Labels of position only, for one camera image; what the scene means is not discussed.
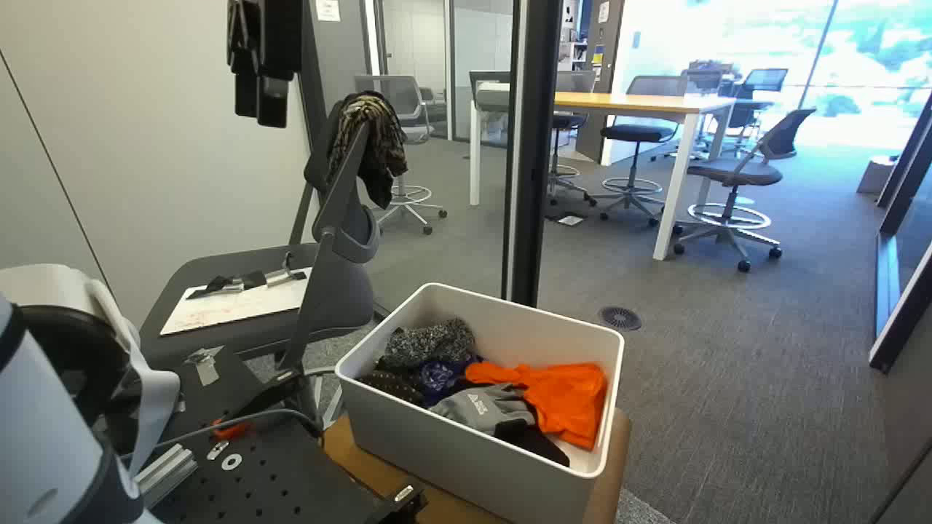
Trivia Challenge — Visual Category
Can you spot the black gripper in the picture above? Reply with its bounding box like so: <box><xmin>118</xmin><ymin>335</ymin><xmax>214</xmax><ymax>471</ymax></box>
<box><xmin>227</xmin><ymin>0</ymin><xmax>303</xmax><ymax>130</ymax></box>

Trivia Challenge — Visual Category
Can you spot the orange shirt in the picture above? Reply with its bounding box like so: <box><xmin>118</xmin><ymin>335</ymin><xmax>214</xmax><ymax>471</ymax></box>
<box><xmin>465</xmin><ymin>357</ymin><xmax>612</xmax><ymax>455</ymax></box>

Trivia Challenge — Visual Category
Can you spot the grey mesh office chair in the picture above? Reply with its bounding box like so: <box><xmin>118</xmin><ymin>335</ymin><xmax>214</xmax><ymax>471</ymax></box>
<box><xmin>354</xmin><ymin>72</ymin><xmax>451</xmax><ymax>236</ymax></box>

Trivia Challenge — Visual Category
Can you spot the grey printed shirt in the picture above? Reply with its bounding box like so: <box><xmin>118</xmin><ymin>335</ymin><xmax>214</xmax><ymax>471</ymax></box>
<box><xmin>430</xmin><ymin>382</ymin><xmax>539</xmax><ymax>437</ymax></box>

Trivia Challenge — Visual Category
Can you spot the dark swivel office chair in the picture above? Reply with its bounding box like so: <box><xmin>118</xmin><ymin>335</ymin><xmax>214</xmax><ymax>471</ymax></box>
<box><xmin>671</xmin><ymin>105</ymin><xmax>820</xmax><ymax>277</ymax></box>

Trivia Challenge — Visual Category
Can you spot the black draped garment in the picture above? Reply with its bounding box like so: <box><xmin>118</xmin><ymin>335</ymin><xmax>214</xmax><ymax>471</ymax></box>
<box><xmin>303</xmin><ymin>97</ymin><xmax>374</xmax><ymax>194</ymax></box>

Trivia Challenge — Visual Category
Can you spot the leopard print cloth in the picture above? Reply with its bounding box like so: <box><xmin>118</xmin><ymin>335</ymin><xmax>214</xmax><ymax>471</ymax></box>
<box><xmin>339</xmin><ymin>89</ymin><xmax>412</xmax><ymax>209</ymax></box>

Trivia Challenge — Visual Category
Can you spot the black binder clip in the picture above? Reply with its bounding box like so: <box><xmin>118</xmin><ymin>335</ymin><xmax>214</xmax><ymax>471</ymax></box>
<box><xmin>189</xmin><ymin>277</ymin><xmax>245</xmax><ymax>299</ymax></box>

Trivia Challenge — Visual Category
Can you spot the white paper sheet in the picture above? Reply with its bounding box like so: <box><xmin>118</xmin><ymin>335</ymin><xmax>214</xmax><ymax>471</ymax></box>
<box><xmin>157</xmin><ymin>268</ymin><xmax>315</xmax><ymax>338</ymax></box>

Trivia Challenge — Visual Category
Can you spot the dark speckled cloth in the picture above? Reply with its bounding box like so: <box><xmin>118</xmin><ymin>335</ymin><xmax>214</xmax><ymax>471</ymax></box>
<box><xmin>355</xmin><ymin>318</ymin><xmax>485</xmax><ymax>405</ymax></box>

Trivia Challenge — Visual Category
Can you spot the dark blue cloth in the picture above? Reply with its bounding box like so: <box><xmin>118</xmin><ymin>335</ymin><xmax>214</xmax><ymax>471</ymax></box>
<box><xmin>416</xmin><ymin>357</ymin><xmax>475</xmax><ymax>402</ymax></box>

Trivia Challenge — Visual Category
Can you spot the wooden table with white legs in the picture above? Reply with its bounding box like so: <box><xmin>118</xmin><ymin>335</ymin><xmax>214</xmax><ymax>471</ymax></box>
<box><xmin>466</xmin><ymin>70</ymin><xmax>738</xmax><ymax>261</ymax></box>

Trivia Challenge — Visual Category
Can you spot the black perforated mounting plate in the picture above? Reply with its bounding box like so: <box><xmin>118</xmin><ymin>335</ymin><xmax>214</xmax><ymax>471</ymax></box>
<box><xmin>143</xmin><ymin>417</ymin><xmax>433</xmax><ymax>524</ymax></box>

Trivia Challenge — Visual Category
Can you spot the white plastic bin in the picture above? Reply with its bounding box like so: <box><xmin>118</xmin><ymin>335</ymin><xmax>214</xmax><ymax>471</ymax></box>
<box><xmin>332</xmin><ymin>280</ymin><xmax>626</xmax><ymax>524</ymax></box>

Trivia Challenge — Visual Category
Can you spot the round floor outlet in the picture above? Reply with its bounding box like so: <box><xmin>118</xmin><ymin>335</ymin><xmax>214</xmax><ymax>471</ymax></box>
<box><xmin>597</xmin><ymin>306</ymin><xmax>645</xmax><ymax>335</ymax></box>

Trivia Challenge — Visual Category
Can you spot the black cloth in bin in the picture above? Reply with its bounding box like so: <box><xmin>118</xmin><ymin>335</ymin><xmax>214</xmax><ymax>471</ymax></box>
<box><xmin>494</xmin><ymin>417</ymin><xmax>575</xmax><ymax>469</ymax></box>

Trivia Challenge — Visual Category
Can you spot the orange handled tool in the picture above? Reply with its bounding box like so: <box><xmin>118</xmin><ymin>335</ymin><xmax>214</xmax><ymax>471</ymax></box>
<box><xmin>208</xmin><ymin>420</ymin><xmax>256</xmax><ymax>444</ymax></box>

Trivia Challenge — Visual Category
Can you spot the aluminium rail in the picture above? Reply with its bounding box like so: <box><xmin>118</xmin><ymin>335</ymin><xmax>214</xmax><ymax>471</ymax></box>
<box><xmin>135</xmin><ymin>442</ymin><xmax>202</xmax><ymax>509</ymax></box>

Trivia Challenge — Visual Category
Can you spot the dark window frame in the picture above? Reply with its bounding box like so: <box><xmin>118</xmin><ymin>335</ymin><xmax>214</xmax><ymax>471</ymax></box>
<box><xmin>866</xmin><ymin>92</ymin><xmax>932</xmax><ymax>375</ymax></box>

